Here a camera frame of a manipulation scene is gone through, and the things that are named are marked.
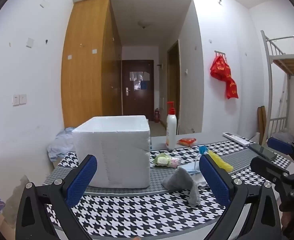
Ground houndstooth table mat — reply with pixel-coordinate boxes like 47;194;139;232
44;139;292;240

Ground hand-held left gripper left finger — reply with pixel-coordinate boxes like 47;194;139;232
15;154;98;240

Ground white foam box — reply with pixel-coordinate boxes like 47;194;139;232
72;115;151;188

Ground small pink white cloth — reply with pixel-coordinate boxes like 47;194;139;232
169;157;182;168

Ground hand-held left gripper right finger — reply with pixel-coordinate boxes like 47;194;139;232
199;154;283;240

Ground wooden wardrobe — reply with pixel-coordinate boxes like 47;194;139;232
61;0;124;128

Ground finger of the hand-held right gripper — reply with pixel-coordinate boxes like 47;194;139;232
250;156;294;193
267;137;294;165

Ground yellow and blue cloth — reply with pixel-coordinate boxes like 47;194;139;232
199;145;233;172

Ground red plastic bags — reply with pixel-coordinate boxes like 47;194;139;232
210;55;239;99

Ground wooden door frame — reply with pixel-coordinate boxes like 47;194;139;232
167;39;181;135

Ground paper notice on door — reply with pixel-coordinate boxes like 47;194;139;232
129;71;150;82

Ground blue face mask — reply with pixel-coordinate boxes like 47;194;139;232
177;164;201;174

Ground red snack packet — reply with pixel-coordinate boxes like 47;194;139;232
177;137;197;147

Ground black smartphone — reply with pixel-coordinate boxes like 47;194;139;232
248;143;278;161

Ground white remote control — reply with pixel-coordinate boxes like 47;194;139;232
223;131;251;146

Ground grey felt cloth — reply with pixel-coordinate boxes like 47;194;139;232
161;167;201;206

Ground white lotion pump bottle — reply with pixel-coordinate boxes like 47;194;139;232
165;101;178;150

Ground dark brown door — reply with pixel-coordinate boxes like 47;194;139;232
122;60;154;115

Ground metal bunk bed frame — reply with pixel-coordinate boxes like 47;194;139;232
260;30;294;145

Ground light blue cloth pile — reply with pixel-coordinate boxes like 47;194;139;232
47;127;75;162

